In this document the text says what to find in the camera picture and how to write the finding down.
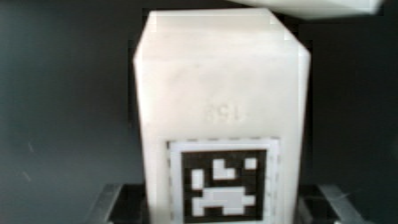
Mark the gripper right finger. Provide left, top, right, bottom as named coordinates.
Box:
left=299, top=184, right=368, bottom=224

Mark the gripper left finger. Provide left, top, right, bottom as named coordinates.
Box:
left=87, top=184, right=146, bottom=224

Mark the white right fence bar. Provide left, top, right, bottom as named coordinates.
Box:
left=229, top=0, right=384, bottom=18

